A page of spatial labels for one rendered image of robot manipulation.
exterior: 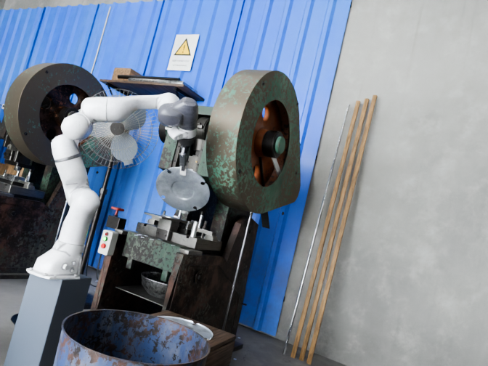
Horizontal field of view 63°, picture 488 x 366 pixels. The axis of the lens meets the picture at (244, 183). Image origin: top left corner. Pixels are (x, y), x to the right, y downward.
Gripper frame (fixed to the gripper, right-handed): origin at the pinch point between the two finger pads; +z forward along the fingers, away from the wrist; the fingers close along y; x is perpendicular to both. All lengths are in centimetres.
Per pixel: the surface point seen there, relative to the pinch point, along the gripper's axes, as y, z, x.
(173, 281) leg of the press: -32, 49, -7
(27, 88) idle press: 80, 27, 136
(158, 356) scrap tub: -92, 6, -19
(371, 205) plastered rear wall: 93, 68, -129
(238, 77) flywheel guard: 43, -34, -15
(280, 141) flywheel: 37, -5, -45
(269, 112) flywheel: 57, -10, -35
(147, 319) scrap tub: -84, -1, -12
